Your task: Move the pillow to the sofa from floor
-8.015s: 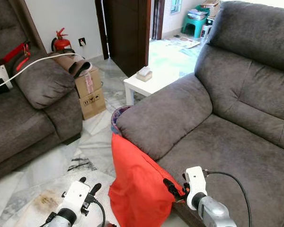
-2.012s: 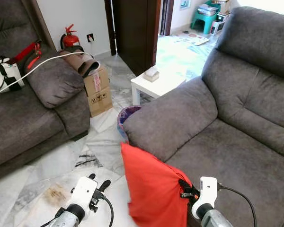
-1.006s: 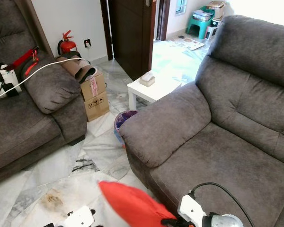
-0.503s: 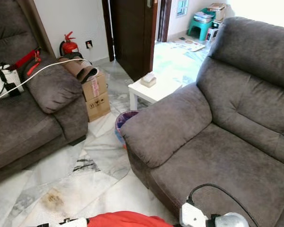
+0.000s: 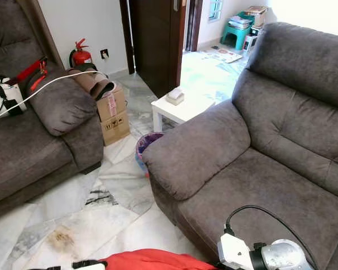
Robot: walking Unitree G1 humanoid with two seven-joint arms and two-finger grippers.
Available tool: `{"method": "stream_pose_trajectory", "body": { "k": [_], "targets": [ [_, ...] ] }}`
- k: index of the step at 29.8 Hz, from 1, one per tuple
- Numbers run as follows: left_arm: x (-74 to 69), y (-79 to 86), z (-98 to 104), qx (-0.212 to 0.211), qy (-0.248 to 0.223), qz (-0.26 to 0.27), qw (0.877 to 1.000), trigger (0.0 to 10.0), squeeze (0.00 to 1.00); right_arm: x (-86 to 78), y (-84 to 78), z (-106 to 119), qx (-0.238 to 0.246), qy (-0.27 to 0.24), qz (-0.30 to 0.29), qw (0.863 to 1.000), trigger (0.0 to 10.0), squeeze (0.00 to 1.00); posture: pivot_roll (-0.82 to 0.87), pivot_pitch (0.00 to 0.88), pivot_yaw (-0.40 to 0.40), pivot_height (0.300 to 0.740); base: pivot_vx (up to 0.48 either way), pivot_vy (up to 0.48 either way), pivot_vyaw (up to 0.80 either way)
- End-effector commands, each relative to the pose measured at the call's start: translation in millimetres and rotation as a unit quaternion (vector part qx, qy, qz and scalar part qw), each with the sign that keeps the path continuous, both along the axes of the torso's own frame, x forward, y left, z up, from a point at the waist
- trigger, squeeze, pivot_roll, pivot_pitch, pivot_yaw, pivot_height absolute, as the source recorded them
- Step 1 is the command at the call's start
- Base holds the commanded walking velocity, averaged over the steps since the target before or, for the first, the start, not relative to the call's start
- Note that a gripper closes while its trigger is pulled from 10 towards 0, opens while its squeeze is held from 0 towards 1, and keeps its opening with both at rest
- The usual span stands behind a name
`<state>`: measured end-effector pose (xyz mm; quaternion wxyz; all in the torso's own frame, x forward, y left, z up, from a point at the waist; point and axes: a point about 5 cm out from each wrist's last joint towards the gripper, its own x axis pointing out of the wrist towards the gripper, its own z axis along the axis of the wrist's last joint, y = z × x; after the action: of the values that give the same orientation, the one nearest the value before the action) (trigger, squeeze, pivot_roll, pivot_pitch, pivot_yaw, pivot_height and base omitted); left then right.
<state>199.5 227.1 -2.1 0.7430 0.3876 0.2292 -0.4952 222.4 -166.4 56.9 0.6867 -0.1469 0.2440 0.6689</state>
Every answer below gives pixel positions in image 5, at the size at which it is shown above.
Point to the small open cardboard box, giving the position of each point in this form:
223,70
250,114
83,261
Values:
257,14

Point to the newspaper sheet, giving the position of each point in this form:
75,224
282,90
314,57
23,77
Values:
221,54

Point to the red fire extinguisher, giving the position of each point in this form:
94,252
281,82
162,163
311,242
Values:
81,56

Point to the dark wooden door frame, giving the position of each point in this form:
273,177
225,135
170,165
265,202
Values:
192,25

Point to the grey sofa with clutter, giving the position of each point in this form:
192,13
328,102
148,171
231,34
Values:
28,152

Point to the rolled brown mat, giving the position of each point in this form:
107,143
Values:
93,83

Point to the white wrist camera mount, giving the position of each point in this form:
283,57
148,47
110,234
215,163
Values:
234,252
90,267

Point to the red pillow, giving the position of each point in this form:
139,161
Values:
152,261

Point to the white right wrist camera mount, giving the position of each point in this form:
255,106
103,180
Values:
234,252

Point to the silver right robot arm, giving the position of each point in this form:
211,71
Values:
284,256

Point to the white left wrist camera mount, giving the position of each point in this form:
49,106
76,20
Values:
90,267

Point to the purple waste bin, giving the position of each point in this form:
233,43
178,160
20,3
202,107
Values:
143,146

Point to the dark grey fabric sofa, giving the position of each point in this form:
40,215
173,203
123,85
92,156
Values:
259,169

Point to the white device with black adapter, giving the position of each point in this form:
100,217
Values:
0,95

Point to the brown cardboard box with label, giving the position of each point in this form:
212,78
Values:
111,104

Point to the white side table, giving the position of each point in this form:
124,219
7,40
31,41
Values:
183,109

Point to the black wall socket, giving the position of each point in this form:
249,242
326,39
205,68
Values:
104,53

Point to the beige tissue box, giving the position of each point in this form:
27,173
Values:
175,97

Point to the dark brown wooden door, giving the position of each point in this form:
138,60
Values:
155,39

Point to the green plastic stool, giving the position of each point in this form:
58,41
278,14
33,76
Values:
234,38

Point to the brown cardboard box with arrows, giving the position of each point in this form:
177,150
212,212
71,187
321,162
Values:
116,129

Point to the stack of papers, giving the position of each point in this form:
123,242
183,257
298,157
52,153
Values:
240,22

